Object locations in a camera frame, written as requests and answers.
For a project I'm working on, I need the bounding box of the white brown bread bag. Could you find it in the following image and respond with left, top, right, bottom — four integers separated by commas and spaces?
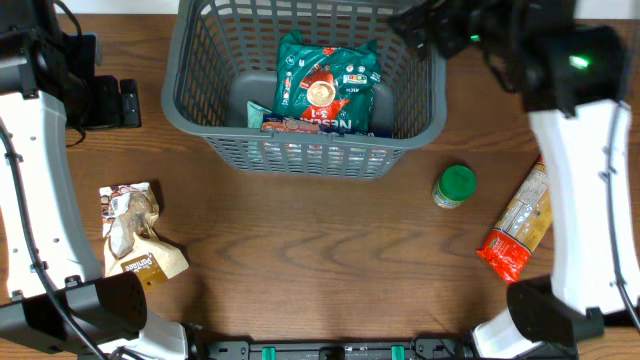
99, 182, 189, 290

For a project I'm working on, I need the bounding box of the green Nescafe coffee bag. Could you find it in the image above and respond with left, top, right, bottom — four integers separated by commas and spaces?
272, 30, 381, 133

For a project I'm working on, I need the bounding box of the small teal wipes packet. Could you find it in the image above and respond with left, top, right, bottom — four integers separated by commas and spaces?
247, 101, 271, 129

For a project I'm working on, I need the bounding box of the green lidded small jar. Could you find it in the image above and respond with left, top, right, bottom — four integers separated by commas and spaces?
432, 165, 477, 209

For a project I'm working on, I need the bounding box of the orange snack packet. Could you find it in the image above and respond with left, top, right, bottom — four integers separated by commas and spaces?
476, 157, 552, 284

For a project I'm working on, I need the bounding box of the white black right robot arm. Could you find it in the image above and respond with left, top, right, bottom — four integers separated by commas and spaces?
389, 0, 639, 359

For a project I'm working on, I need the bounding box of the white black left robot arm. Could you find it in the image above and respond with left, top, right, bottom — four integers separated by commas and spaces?
1, 0, 197, 359

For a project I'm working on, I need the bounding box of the grey plastic slotted basket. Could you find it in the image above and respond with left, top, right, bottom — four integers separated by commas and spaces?
162, 0, 447, 179

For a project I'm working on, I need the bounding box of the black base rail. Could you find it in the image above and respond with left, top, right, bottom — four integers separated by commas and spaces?
194, 337, 580, 360

